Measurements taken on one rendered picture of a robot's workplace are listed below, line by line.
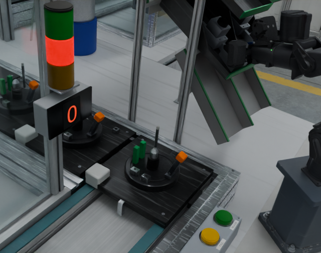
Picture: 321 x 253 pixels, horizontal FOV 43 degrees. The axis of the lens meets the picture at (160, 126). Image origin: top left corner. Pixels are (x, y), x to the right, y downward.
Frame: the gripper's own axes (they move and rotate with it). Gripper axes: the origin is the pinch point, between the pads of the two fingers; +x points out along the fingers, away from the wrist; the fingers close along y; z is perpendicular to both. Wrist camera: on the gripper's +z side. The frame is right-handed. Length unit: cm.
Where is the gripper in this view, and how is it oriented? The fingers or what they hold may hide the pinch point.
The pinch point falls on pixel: (239, 47)
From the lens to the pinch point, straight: 108.1
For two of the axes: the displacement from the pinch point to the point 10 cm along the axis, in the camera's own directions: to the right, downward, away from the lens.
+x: -6.3, -2.8, 7.3
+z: 0.1, -9.3, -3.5
